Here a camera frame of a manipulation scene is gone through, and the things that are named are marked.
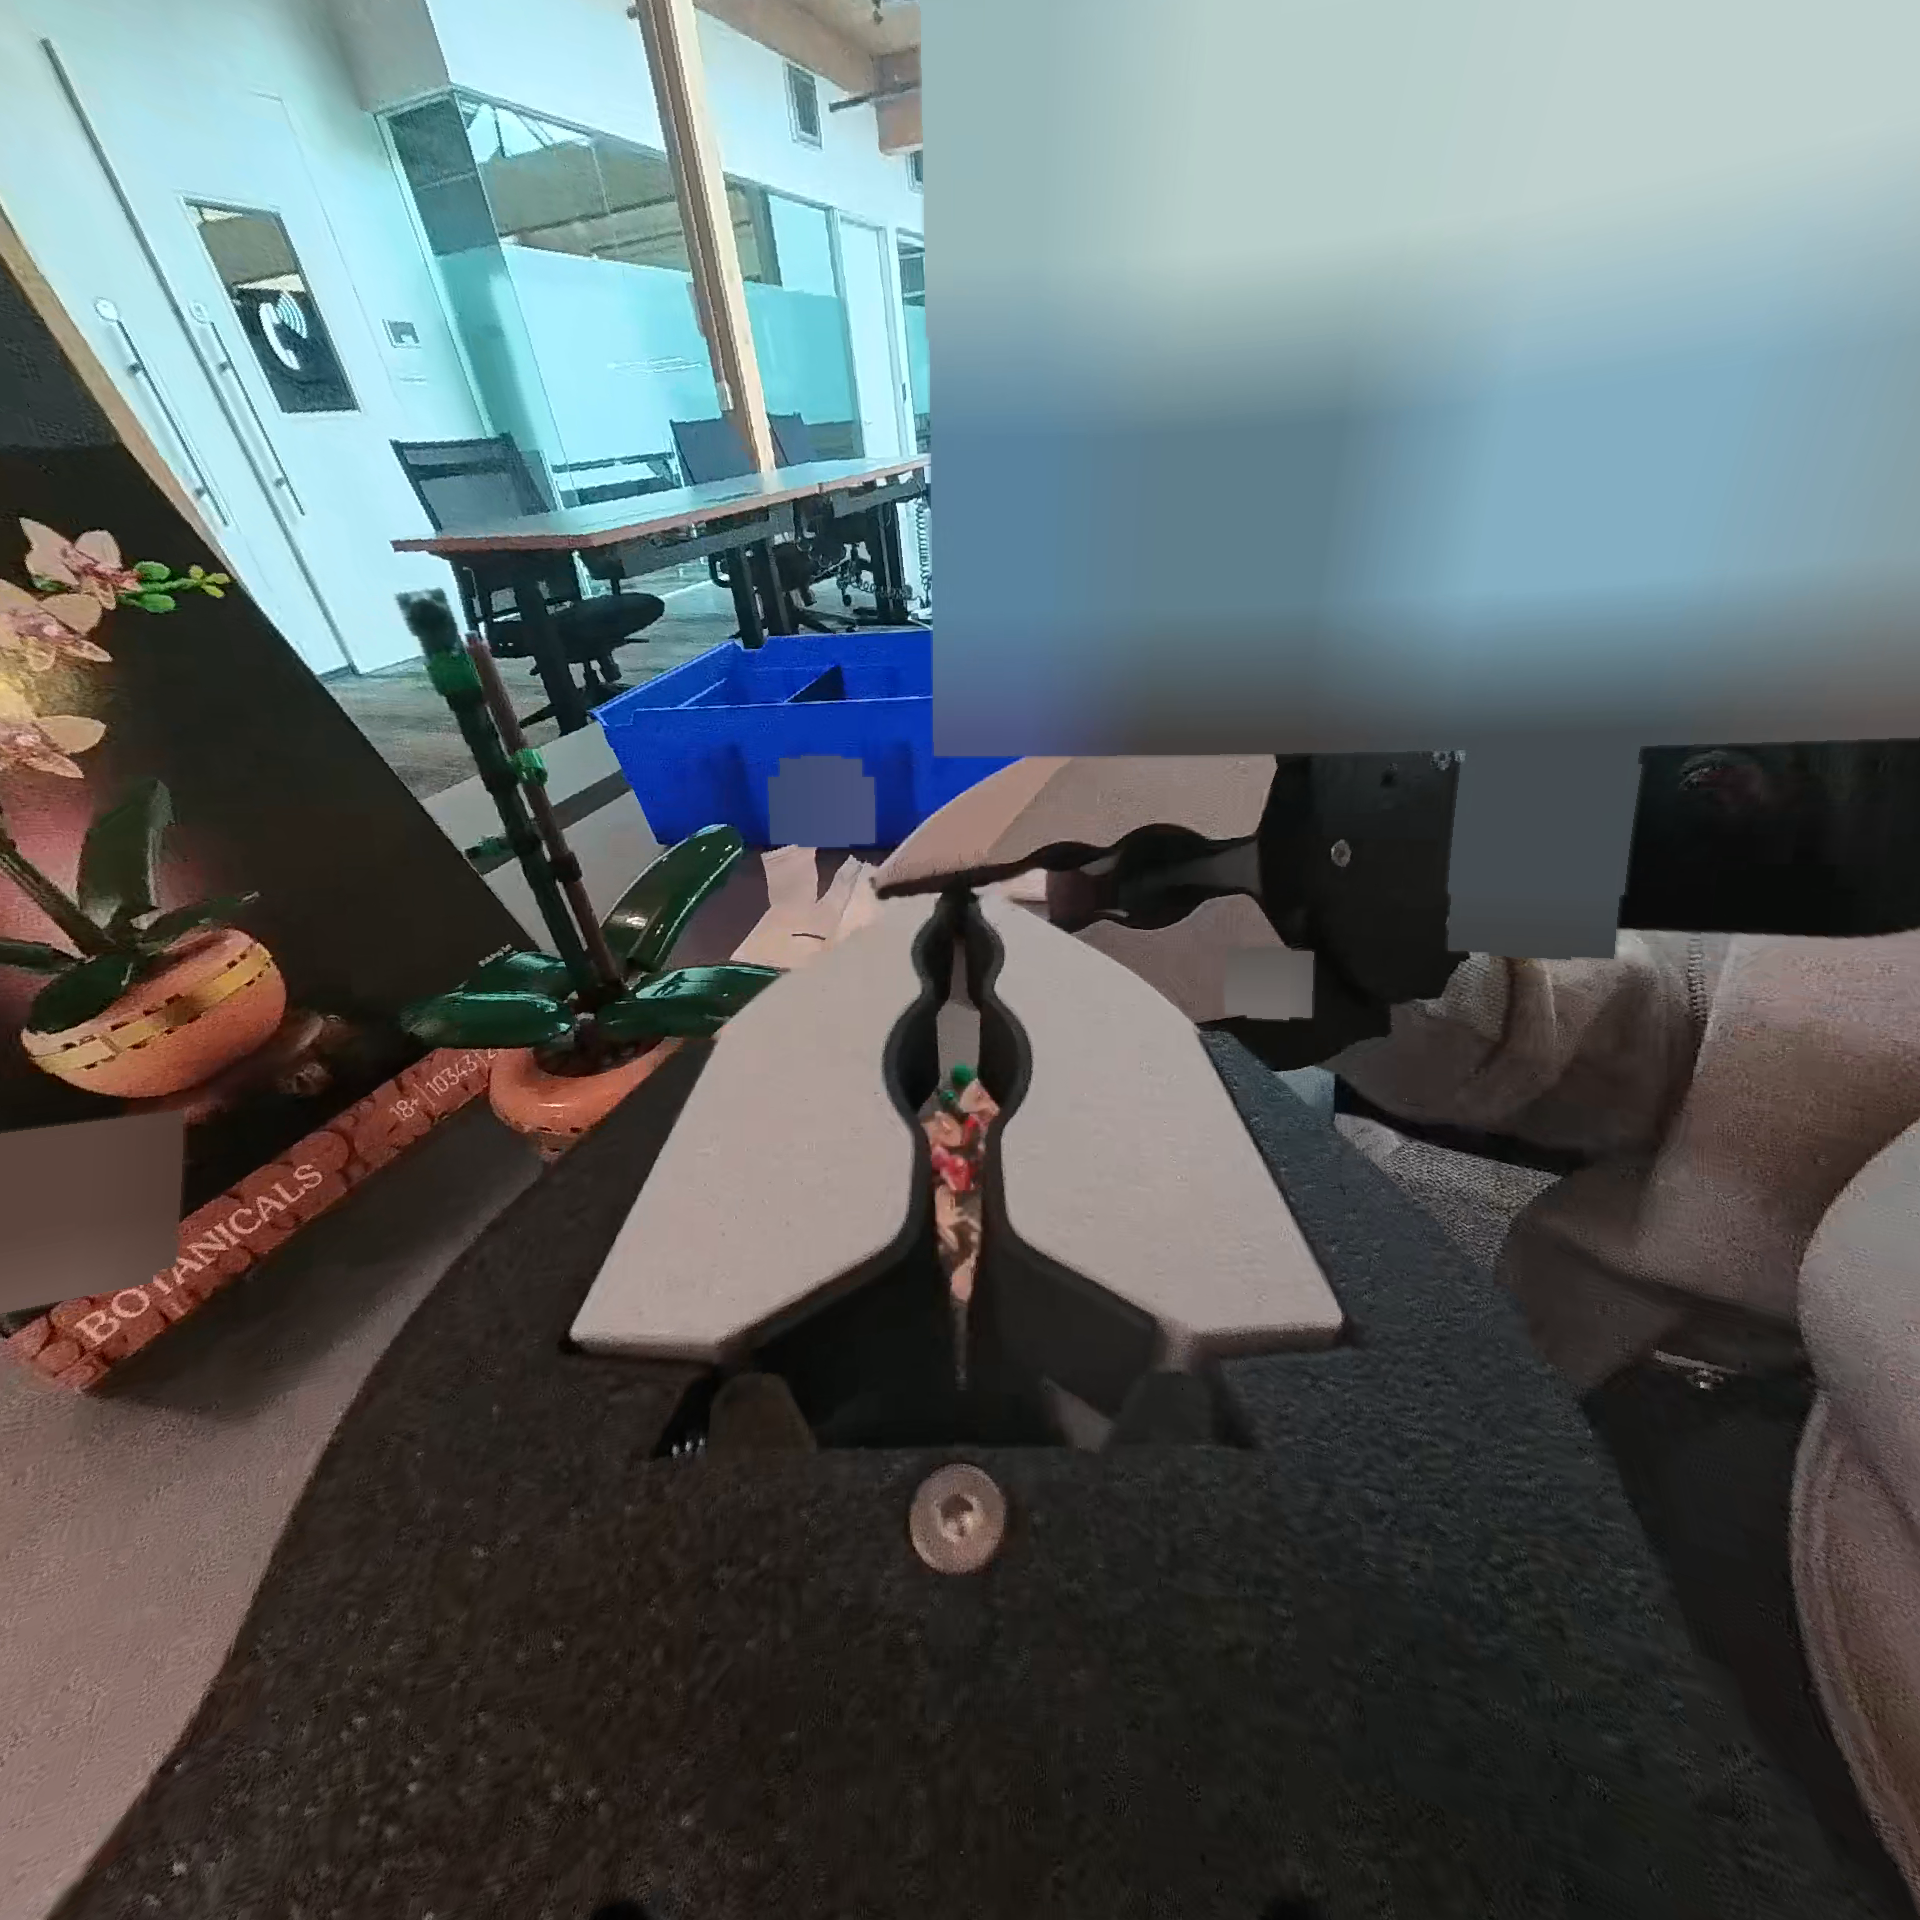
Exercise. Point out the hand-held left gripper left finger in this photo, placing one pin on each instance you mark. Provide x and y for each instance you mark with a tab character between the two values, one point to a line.
750	1184

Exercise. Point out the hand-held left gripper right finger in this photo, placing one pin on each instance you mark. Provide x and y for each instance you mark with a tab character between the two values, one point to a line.
1155	1170

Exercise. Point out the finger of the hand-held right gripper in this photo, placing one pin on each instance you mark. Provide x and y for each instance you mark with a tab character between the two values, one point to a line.
1109	797
1215	885

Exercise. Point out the wooden top office desk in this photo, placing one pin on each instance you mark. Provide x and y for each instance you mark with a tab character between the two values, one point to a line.
676	511

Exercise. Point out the white desk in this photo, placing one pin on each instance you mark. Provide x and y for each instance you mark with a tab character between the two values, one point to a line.
181	1499

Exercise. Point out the black desk divider panel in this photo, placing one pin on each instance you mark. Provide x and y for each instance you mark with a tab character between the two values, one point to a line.
60	376

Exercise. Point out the brick orchid plant model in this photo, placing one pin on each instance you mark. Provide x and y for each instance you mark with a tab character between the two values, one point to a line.
579	1079

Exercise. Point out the small pink flower bricks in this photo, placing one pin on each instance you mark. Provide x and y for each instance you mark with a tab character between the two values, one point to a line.
955	1161

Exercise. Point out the pale paper bag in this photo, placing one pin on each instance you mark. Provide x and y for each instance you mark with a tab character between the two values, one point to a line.
820	915

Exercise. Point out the blue plastic bin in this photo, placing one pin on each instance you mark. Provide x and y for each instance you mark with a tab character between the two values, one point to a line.
704	750

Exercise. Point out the black office chair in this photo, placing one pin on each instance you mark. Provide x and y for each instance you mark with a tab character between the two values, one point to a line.
600	616
721	451

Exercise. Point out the black orchid print box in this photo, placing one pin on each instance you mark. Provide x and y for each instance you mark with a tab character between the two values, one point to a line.
301	779

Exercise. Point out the person's beige sweater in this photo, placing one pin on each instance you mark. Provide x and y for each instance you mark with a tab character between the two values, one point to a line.
1861	1349

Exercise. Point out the wooden column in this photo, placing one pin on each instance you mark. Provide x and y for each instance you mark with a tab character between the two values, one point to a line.
704	225

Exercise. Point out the white door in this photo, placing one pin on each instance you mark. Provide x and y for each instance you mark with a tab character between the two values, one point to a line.
181	182

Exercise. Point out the wall vent grille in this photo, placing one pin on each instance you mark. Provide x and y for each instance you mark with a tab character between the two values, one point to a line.
805	105

